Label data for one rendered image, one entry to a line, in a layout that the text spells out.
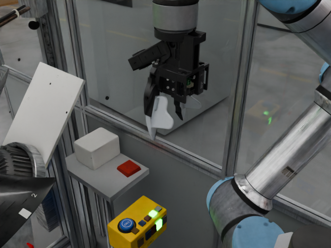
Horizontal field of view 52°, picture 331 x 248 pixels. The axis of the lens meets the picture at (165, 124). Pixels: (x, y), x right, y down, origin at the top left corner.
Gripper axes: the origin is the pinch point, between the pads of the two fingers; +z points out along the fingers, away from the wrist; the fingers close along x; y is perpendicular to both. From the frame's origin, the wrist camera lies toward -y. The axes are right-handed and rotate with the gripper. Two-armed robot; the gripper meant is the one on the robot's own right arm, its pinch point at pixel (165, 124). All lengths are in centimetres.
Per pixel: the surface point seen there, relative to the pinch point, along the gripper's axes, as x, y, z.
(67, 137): 32, -90, 59
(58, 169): 7, -60, 48
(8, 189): -20, -38, 26
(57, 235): 27, -115, 148
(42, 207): 1, -69, 70
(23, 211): -21.5, -27.4, 26.0
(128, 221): 1.0, -14.6, 39.8
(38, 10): 25, -81, -6
